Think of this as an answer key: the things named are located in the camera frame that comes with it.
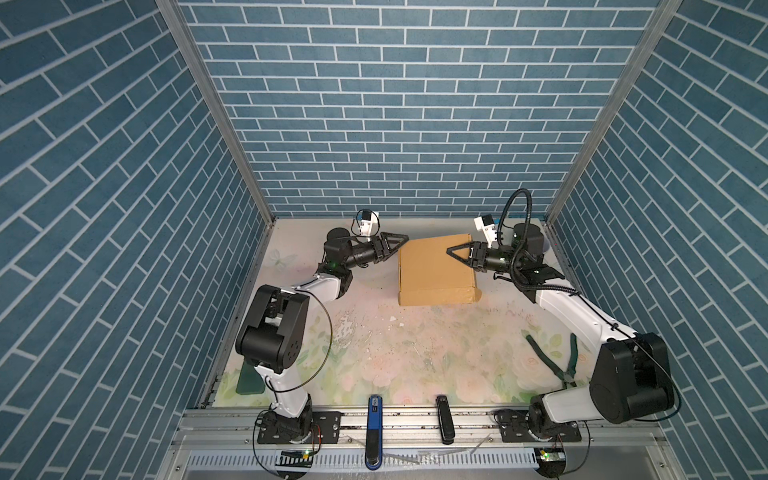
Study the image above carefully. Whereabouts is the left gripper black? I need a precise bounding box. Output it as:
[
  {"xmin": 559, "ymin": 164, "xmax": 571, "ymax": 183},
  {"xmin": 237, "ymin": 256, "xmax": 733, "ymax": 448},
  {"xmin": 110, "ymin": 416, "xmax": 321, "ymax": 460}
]
[{"xmin": 340, "ymin": 236, "xmax": 406, "ymax": 273}]

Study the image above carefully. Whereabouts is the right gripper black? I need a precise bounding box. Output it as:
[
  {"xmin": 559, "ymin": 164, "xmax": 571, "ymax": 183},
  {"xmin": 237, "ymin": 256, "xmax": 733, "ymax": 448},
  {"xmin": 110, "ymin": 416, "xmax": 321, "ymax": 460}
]
[{"xmin": 447, "ymin": 242, "xmax": 522, "ymax": 277}]

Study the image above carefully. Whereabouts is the brown cardboard paper box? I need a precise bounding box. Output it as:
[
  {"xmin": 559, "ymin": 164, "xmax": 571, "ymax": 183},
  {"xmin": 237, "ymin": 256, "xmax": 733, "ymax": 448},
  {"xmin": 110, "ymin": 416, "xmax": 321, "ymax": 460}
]
[{"xmin": 398, "ymin": 234, "xmax": 482, "ymax": 307}]

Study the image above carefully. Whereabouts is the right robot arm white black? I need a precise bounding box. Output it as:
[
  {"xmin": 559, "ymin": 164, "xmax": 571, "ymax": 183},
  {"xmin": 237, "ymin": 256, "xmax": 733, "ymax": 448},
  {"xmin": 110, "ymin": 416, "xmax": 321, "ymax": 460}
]
[{"xmin": 446, "ymin": 188, "xmax": 683, "ymax": 441}]

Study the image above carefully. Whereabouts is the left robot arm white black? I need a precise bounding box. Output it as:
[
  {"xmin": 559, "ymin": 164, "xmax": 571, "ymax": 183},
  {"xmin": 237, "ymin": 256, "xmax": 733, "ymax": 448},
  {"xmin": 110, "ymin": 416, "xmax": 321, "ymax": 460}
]
[{"xmin": 235, "ymin": 228, "xmax": 409, "ymax": 443}]

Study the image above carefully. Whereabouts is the black handheld stick device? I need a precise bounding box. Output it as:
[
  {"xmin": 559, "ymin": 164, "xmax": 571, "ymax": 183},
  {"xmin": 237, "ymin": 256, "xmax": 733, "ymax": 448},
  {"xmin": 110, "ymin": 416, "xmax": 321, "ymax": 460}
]
[{"xmin": 436, "ymin": 395, "xmax": 456, "ymax": 445}]

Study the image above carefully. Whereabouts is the green rectangular board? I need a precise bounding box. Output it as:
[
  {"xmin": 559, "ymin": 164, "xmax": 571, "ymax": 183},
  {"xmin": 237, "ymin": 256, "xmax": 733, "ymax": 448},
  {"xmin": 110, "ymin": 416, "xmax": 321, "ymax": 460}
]
[{"xmin": 235, "ymin": 361, "xmax": 266, "ymax": 396}]

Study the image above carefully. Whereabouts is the blue black handheld tool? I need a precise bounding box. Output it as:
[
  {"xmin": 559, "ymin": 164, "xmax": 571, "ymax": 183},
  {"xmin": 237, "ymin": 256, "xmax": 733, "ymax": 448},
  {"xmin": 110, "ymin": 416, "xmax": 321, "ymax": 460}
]
[{"xmin": 365, "ymin": 395, "xmax": 383, "ymax": 471}]

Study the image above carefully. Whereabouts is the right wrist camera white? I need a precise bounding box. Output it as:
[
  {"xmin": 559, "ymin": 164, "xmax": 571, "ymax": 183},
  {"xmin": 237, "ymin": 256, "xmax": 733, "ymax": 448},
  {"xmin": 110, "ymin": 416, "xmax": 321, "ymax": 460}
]
[{"xmin": 474, "ymin": 214, "xmax": 498, "ymax": 247}]

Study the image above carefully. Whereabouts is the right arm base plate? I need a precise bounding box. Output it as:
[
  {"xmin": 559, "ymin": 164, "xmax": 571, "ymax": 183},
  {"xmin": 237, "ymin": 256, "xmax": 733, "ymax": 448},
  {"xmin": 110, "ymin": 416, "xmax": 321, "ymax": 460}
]
[{"xmin": 491, "ymin": 408, "xmax": 582, "ymax": 443}]

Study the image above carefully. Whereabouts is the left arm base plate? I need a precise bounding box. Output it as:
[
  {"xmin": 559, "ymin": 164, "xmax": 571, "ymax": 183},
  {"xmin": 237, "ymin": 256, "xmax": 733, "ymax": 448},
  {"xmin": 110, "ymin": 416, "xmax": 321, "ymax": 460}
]
[{"xmin": 256, "ymin": 411, "xmax": 342, "ymax": 445}]

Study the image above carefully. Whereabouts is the right circuit board below rail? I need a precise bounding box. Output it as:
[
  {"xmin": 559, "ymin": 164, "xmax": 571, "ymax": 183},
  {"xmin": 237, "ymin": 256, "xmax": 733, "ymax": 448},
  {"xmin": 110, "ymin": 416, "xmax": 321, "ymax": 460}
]
[{"xmin": 533, "ymin": 447, "xmax": 567, "ymax": 479}]

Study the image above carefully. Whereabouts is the circuit board below rail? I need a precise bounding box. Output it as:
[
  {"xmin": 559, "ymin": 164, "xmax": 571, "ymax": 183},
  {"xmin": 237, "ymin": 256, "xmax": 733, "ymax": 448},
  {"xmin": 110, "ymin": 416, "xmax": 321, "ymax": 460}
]
[
  {"xmin": 274, "ymin": 450, "xmax": 315, "ymax": 479},
  {"xmin": 533, "ymin": 447, "xmax": 567, "ymax": 479}
]

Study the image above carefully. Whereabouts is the left circuit board below rail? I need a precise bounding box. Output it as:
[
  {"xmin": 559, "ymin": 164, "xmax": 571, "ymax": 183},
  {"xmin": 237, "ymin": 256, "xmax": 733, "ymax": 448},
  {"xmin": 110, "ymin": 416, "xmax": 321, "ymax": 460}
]
[{"xmin": 274, "ymin": 450, "xmax": 315, "ymax": 479}]

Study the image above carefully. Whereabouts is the aluminium front rail frame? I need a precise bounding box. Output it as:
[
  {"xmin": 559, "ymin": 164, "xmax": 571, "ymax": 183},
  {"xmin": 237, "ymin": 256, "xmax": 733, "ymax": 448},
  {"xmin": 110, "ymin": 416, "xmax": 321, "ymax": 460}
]
[{"xmin": 158, "ymin": 404, "xmax": 684, "ymax": 479}]

